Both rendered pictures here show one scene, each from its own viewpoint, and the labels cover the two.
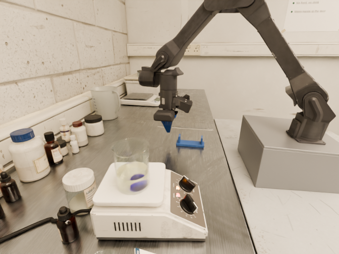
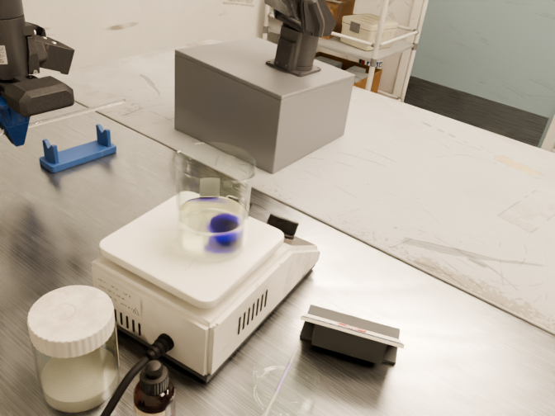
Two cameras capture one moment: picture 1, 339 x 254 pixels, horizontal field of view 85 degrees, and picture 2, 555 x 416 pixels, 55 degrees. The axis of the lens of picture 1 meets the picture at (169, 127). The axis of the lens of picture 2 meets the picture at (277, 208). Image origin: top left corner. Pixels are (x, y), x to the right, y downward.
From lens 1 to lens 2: 0.38 m
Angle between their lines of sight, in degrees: 57
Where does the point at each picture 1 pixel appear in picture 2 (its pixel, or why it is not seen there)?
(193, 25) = not seen: outside the picture
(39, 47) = not seen: outside the picture
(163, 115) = (51, 93)
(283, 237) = (358, 209)
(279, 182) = (296, 150)
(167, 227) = (291, 271)
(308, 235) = (369, 193)
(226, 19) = not seen: outside the picture
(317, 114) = (320, 25)
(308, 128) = (305, 49)
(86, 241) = (193, 402)
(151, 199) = (271, 240)
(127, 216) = (256, 290)
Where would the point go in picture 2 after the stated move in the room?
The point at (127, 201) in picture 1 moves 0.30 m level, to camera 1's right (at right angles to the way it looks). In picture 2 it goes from (251, 262) to (380, 144)
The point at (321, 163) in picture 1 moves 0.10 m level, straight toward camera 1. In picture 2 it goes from (329, 98) to (356, 126)
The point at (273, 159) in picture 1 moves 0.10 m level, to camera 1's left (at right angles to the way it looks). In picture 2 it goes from (291, 115) to (251, 138)
